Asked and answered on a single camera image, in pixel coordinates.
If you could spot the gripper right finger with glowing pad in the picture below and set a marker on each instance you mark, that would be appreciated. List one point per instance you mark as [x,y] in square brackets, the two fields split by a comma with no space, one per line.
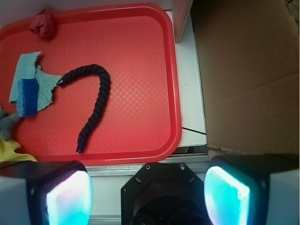
[259,189]

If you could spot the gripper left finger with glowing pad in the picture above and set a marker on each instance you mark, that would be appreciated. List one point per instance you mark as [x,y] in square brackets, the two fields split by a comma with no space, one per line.
[45,193]

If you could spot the gray plush animal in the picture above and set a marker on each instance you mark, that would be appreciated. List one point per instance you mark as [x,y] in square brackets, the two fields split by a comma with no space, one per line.
[7,124]

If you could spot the yellow cloth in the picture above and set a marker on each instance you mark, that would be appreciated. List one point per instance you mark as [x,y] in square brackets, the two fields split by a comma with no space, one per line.
[8,152]

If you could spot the blue sponge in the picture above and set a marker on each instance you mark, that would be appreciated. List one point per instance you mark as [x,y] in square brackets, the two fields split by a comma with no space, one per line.
[27,100]

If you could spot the red plastic tray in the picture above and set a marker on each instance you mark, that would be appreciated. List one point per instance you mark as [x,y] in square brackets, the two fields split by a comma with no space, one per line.
[135,44]

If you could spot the light teal cloth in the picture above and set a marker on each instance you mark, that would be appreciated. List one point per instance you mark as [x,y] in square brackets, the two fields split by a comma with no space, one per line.
[28,68]

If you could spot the brown cardboard box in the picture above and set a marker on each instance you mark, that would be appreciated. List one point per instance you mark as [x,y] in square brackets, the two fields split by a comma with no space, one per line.
[249,57]

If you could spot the crumpled red cloth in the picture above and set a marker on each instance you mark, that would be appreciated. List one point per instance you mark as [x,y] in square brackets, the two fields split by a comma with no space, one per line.
[42,24]

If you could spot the black octagonal mount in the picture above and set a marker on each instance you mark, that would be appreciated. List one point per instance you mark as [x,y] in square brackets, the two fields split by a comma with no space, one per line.
[164,194]

